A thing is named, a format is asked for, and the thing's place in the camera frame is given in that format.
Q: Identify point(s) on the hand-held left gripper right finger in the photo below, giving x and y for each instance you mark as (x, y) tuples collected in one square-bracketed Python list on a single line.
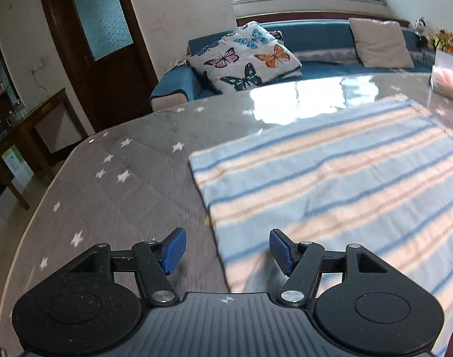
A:
[(279, 250)]

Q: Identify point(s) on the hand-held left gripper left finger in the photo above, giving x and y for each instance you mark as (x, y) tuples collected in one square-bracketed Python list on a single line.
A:
[(175, 247)]

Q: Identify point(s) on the striped blue pink cloth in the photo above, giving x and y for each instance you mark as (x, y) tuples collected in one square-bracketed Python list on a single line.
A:
[(323, 178)]

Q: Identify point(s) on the grey star print tablecloth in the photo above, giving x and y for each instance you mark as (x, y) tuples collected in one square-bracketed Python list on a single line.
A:
[(118, 193)]

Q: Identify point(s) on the dark wooden glass door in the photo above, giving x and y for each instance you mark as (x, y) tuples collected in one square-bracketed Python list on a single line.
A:
[(111, 81)]

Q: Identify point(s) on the green white box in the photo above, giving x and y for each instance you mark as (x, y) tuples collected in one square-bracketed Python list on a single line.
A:
[(16, 164)]

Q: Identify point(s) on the butterfly print pillow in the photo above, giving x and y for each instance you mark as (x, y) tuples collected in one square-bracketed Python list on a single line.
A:
[(245, 59)]

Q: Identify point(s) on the dark wooden side table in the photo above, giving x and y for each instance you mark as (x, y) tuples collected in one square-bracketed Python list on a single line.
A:
[(36, 110)]

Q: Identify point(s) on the blue sofa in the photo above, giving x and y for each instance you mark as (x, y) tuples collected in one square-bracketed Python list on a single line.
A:
[(319, 37)]

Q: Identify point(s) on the beige pillow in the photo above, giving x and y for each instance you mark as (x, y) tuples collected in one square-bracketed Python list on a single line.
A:
[(381, 42)]

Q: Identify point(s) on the clear bag with pink contents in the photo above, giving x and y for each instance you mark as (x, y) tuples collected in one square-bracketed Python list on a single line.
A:
[(449, 78)]

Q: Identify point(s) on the black white plush toy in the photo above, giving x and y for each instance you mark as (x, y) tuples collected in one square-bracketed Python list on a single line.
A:
[(420, 26)]

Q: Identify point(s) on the orange plush toy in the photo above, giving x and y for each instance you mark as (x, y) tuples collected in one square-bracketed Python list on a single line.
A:
[(445, 41)]

